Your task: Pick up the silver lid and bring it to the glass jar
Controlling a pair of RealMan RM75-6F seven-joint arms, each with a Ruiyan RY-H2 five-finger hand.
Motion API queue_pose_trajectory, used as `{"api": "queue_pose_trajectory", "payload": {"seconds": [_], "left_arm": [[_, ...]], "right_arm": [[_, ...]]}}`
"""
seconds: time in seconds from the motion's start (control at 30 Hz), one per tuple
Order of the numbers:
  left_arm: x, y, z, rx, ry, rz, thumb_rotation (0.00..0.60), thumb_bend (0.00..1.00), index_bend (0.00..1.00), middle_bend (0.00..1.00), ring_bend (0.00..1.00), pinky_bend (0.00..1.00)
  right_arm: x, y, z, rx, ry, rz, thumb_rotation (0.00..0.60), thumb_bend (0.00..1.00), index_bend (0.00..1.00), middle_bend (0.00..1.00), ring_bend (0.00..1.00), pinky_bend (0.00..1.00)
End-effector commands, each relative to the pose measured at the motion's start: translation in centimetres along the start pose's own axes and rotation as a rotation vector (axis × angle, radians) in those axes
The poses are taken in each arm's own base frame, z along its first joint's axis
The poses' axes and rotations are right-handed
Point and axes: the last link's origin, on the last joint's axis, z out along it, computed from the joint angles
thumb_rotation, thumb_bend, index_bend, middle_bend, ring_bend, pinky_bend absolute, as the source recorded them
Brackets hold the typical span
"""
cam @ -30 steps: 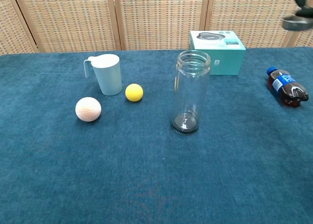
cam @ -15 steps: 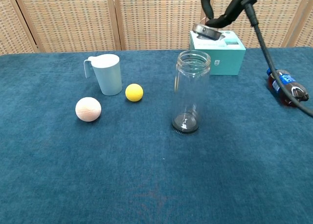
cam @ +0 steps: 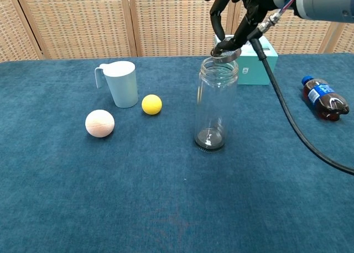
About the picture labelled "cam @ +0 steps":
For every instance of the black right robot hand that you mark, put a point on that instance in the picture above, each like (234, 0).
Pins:
(250, 14)

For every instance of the round metal strainer lid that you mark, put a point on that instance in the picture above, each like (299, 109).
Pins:
(231, 56)

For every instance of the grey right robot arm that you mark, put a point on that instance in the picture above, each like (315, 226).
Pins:
(318, 0)

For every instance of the clear glass jar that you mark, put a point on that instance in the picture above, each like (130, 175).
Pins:
(216, 98)

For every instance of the teal product box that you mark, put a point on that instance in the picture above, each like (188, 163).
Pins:
(253, 69)

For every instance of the cola bottle with blue label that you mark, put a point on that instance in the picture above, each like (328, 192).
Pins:
(323, 98)

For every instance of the yellow ball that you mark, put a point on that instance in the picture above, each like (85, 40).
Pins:
(151, 104)

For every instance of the woven rattan folding screen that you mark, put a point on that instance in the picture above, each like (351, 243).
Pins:
(110, 21)

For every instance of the pale pink ball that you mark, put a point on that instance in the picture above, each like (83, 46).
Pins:
(99, 123)

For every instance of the teal velvet tablecloth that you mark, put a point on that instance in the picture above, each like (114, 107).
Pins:
(155, 186)

